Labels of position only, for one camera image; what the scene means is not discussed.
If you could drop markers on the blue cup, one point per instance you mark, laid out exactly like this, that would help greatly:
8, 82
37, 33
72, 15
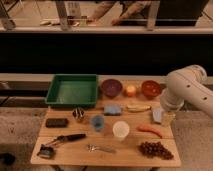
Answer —
97, 122

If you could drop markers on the orange apple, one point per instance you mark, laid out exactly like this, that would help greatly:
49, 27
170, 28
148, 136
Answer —
130, 90

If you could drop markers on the purple bowl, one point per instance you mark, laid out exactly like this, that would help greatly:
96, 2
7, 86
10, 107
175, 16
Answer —
111, 87

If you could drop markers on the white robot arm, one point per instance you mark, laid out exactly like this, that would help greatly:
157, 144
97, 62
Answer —
186, 84

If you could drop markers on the person in background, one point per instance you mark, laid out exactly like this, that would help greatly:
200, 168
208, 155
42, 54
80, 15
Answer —
132, 13

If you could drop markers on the black handled brush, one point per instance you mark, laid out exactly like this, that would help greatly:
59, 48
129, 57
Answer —
47, 151

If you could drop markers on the red bowl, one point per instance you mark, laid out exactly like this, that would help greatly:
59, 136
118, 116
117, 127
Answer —
150, 89

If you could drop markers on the black rectangular case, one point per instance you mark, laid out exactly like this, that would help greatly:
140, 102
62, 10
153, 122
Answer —
56, 123

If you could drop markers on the wooden table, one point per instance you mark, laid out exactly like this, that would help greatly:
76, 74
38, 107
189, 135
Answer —
127, 151

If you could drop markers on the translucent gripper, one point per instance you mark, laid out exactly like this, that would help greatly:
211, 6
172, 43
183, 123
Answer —
167, 118

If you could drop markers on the blue sponge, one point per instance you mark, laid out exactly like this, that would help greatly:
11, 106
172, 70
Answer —
112, 110

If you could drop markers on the green plastic tray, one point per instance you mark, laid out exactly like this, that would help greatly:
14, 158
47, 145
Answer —
73, 90

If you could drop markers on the grey block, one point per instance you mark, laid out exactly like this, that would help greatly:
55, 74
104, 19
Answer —
157, 114

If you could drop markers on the black object on floor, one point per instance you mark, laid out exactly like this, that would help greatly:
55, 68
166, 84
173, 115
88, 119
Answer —
7, 158

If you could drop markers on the metal striped ball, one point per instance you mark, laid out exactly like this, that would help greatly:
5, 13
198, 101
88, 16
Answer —
78, 114

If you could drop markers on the yellow banana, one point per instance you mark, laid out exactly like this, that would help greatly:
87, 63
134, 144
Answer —
138, 108

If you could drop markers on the white cup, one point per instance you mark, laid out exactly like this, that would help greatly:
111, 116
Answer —
120, 130

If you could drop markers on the bunch of dark grapes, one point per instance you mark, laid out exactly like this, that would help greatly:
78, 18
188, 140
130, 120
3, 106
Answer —
155, 149

